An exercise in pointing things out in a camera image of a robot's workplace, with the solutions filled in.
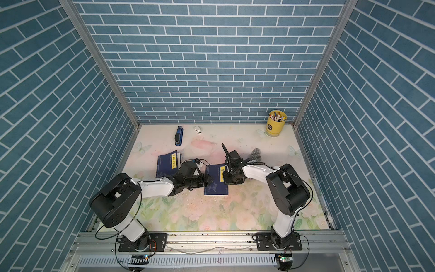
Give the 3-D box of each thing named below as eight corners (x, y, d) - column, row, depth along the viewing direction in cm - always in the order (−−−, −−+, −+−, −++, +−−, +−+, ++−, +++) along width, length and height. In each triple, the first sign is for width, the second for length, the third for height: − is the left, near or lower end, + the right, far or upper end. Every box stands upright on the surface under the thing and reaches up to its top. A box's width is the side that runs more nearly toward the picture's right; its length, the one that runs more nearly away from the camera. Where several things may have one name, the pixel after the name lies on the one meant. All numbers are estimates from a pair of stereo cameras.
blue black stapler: (175, 146, 111) (173, 141, 107) (179, 129, 120) (177, 125, 117) (180, 146, 111) (179, 142, 107) (184, 129, 120) (183, 125, 117)
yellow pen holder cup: (266, 137, 117) (270, 122, 105) (263, 124, 125) (267, 109, 114) (282, 137, 117) (289, 122, 106) (279, 124, 125) (284, 109, 114)
